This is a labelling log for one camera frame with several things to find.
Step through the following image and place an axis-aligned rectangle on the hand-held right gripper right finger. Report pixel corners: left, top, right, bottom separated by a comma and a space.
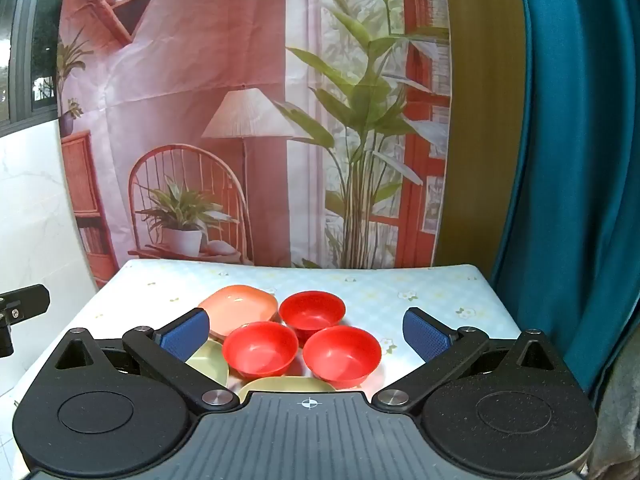
372, 306, 578, 413

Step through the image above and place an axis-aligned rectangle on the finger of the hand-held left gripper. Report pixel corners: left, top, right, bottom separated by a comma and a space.
0, 284, 51, 322

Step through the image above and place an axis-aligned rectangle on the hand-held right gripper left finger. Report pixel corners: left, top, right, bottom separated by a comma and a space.
37, 306, 241, 413

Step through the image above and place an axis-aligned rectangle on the green plate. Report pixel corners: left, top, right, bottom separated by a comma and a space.
184, 339, 231, 391
238, 376, 337, 405

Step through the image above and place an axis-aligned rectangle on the pink plate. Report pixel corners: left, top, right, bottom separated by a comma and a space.
198, 284, 279, 342

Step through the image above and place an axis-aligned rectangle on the red bowl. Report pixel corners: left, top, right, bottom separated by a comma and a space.
222, 322, 300, 377
278, 290, 347, 342
302, 325, 383, 389

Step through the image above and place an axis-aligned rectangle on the floral checked tablecloth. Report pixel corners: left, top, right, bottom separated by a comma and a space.
10, 259, 536, 461

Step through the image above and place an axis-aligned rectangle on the yellow wooden board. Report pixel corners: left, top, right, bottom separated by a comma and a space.
431, 0, 527, 268

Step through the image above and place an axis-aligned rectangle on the grey cloth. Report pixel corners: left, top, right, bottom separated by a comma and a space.
585, 345, 640, 480

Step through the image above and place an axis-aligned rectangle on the teal curtain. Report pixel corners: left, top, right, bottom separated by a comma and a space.
487, 0, 640, 401

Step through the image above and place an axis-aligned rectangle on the printed room scene backdrop cloth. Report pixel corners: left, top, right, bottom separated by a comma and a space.
56, 0, 453, 291

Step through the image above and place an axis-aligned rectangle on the dark window frame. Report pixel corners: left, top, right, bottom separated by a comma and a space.
0, 0, 68, 136

